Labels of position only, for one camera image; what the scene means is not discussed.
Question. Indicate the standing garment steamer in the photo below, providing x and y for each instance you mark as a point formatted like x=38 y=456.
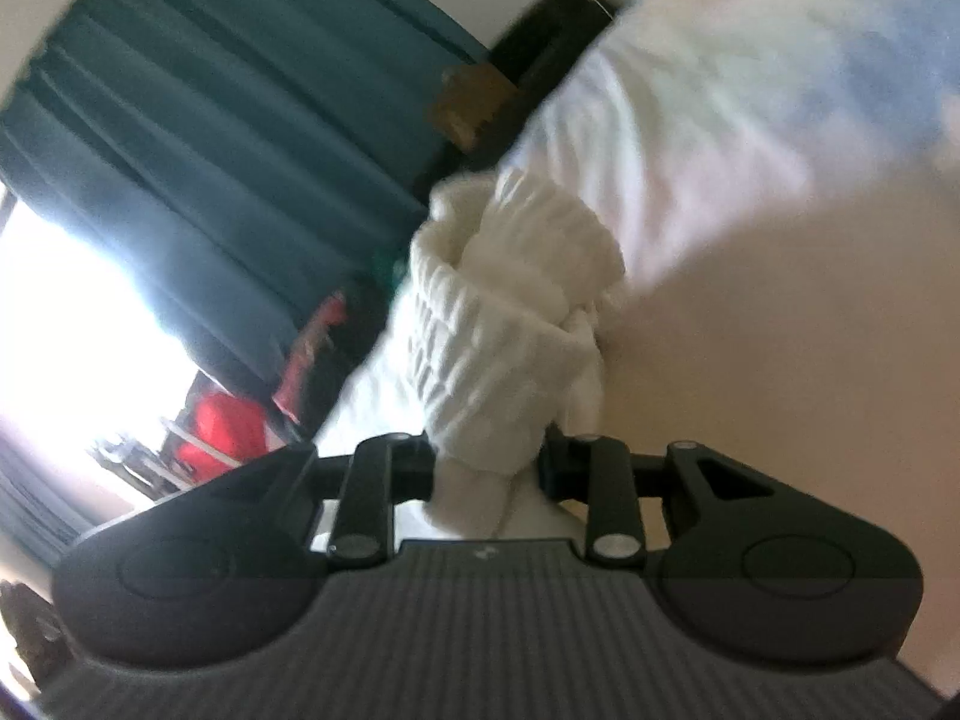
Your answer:
x=176 y=429

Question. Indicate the cream garment with dark piping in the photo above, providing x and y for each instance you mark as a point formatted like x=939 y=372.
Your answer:
x=487 y=345

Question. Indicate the wide teal curtain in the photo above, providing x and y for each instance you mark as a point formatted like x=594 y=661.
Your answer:
x=187 y=127

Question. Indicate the bed with pastel sheet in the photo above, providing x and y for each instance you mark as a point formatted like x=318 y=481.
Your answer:
x=750 y=52

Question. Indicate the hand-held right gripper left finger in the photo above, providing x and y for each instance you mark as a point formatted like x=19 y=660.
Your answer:
x=373 y=495

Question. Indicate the brown cardboard box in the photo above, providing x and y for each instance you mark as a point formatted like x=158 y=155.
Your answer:
x=472 y=101

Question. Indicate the pink clothing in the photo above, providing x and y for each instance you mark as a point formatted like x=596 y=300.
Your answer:
x=311 y=360

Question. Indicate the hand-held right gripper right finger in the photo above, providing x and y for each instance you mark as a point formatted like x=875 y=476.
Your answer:
x=609 y=495

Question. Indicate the dark framed window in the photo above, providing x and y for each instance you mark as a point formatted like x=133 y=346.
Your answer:
x=67 y=330

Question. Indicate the red bag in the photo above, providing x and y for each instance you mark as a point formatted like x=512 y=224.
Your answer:
x=221 y=427

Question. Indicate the teal cloth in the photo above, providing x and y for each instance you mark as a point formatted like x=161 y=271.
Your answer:
x=390 y=268

